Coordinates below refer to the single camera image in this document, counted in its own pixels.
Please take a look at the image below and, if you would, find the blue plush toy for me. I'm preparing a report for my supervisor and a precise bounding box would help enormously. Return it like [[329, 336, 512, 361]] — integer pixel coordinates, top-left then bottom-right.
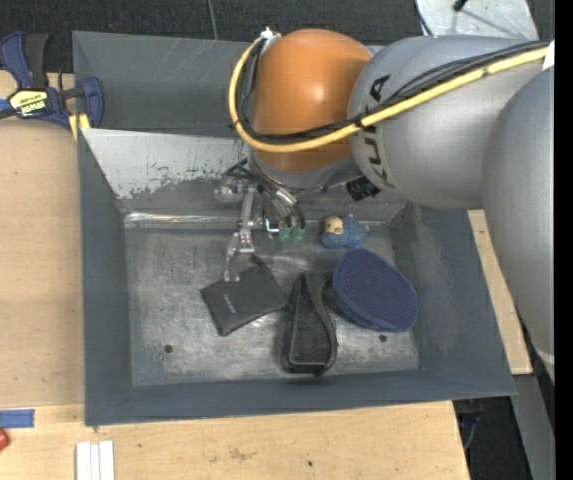
[[320, 214, 370, 250]]

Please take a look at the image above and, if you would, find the black oval case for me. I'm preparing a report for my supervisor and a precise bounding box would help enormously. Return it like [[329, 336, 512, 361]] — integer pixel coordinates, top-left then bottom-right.
[[279, 271, 340, 376]]

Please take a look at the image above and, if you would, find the blue oval scrubber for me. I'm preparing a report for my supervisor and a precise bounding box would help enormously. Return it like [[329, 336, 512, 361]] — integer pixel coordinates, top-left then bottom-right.
[[331, 248, 419, 333]]

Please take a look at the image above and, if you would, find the black flat pouch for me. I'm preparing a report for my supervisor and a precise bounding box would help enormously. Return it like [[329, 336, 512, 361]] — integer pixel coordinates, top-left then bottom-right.
[[199, 256, 290, 338]]

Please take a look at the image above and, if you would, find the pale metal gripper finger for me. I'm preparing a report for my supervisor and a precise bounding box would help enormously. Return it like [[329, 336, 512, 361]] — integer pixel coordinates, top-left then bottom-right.
[[222, 233, 242, 283], [239, 231, 259, 268]]

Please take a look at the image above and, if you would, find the grey metal bin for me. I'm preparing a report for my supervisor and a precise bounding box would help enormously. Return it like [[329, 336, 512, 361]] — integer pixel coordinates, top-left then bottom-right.
[[71, 30, 518, 427]]

